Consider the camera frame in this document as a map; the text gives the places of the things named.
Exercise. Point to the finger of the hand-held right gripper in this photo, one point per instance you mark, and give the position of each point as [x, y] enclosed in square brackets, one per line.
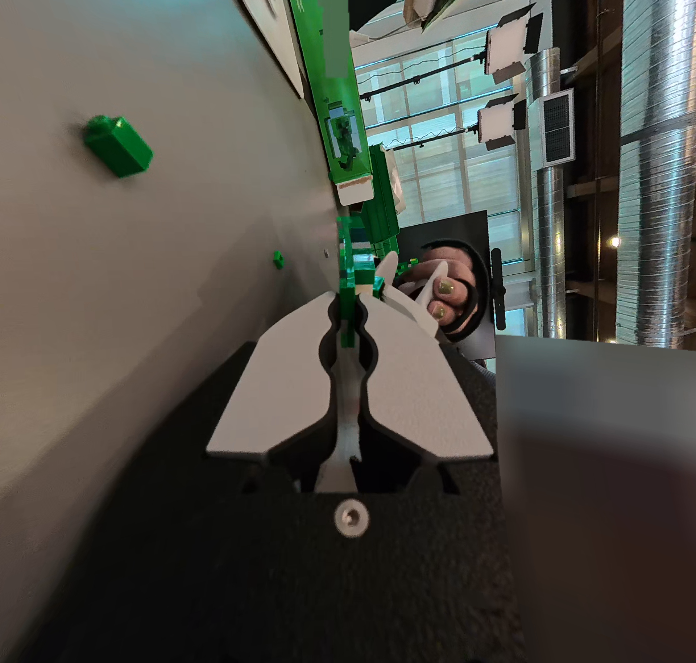
[389, 267]
[408, 311]

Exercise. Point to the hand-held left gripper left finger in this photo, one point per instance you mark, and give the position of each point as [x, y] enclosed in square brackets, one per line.
[277, 380]

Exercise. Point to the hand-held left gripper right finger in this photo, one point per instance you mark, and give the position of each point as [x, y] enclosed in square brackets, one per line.
[418, 391]

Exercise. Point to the green toy brick assembly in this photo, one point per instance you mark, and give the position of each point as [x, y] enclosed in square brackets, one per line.
[347, 288]

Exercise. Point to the green toy brick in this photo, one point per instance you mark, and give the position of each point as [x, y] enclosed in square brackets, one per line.
[117, 146]

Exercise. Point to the grey desk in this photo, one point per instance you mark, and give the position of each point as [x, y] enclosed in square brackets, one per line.
[163, 293]

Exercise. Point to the person's right hand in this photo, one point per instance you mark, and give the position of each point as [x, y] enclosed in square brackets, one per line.
[446, 289]

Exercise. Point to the green plastic bin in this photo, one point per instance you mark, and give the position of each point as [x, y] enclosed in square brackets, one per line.
[380, 212]

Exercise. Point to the black mounting bar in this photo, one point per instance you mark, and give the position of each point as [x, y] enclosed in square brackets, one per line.
[497, 293]

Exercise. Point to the crumpled white paper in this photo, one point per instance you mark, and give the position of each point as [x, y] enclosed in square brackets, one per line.
[396, 185]

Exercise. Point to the large glass window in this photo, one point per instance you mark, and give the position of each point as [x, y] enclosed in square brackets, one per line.
[435, 174]

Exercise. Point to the small green brick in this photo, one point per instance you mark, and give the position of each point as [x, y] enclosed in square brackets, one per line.
[278, 259]

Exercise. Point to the black light stand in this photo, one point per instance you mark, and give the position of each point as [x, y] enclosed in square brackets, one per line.
[435, 135]
[418, 79]

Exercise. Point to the LED panel light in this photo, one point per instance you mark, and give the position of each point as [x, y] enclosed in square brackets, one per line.
[497, 122]
[508, 43]

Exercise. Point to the white vent grille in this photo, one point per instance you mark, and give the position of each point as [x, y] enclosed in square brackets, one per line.
[557, 127]

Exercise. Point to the green toy box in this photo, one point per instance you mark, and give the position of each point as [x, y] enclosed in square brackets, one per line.
[310, 49]

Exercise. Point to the white book stand base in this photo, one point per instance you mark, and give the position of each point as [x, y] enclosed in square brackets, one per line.
[283, 38]

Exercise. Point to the slim metal duct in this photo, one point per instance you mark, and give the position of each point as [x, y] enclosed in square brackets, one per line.
[549, 228]

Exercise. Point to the large metal duct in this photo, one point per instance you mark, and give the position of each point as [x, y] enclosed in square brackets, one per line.
[658, 157]

